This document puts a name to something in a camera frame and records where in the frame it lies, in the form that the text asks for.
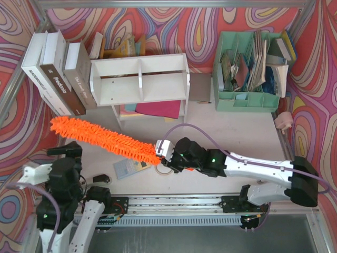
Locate orange chenille duster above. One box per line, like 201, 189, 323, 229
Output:
51, 116, 178, 173

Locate blue beige scientific calculator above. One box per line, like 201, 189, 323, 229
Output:
113, 159, 151, 180

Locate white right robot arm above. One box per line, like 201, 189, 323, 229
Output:
155, 138, 318, 208

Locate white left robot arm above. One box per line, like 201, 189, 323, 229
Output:
36, 141, 112, 252

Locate white wooden bookshelf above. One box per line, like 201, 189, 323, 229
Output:
90, 53, 190, 128

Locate white masking tape roll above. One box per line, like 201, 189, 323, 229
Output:
154, 166, 173, 176

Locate coloured paper sheet stack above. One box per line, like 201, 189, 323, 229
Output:
120, 100, 181, 119

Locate grey brown notebook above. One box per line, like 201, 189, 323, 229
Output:
189, 73, 211, 102

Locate grey Lonely One book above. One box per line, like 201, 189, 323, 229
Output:
64, 42, 97, 110

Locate brown Fredonia book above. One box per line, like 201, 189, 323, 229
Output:
40, 31, 86, 116

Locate mint green desk organizer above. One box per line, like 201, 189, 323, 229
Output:
212, 32, 280, 113

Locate white Mademoiselle book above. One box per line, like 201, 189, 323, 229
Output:
21, 32, 71, 112

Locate magazines in green organizer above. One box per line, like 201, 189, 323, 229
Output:
213, 30, 270, 92

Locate pink piggy figurine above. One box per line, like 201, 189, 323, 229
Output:
274, 111, 293, 134

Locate leaning books behind shelf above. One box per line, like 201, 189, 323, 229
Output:
87, 32, 146, 60

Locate blue white books at organizer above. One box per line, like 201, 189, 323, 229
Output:
262, 30, 298, 98

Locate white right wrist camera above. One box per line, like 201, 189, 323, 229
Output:
155, 140, 174, 161

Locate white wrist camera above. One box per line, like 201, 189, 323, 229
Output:
18, 163, 52, 185
155, 140, 174, 161

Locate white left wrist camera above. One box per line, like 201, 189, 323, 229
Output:
18, 163, 52, 185

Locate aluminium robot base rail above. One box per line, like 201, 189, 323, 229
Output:
94, 194, 320, 231

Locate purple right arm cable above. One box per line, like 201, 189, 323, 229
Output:
157, 123, 330, 194

